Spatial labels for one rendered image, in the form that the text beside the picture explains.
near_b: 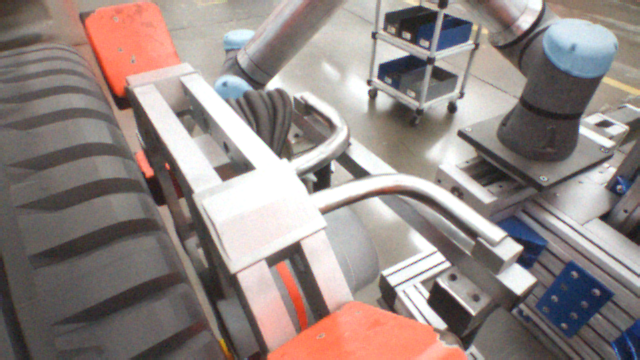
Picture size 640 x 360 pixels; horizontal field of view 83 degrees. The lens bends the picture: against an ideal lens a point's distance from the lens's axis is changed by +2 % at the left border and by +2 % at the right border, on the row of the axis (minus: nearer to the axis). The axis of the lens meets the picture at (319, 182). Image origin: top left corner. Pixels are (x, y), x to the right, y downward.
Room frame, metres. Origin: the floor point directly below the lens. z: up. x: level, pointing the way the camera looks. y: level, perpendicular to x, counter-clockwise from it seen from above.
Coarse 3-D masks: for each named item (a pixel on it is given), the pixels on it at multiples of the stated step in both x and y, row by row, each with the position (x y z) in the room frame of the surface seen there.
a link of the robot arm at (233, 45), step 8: (232, 32) 0.77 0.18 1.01; (240, 32) 0.77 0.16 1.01; (248, 32) 0.77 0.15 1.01; (224, 40) 0.74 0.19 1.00; (232, 40) 0.73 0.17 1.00; (240, 40) 0.73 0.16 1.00; (224, 48) 0.74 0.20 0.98; (232, 48) 0.72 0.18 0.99; (240, 48) 0.72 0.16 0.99; (232, 56) 0.69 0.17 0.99
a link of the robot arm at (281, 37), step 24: (288, 0) 0.62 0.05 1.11; (312, 0) 0.60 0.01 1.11; (336, 0) 0.61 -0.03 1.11; (264, 24) 0.63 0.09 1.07; (288, 24) 0.60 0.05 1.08; (312, 24) 0.61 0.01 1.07; (264, 48) 0.60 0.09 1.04; (288, 48) 0.60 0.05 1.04; (240, 72) 0.60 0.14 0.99; (264, 72) 0.60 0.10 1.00; (240, 96) 0.58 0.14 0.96
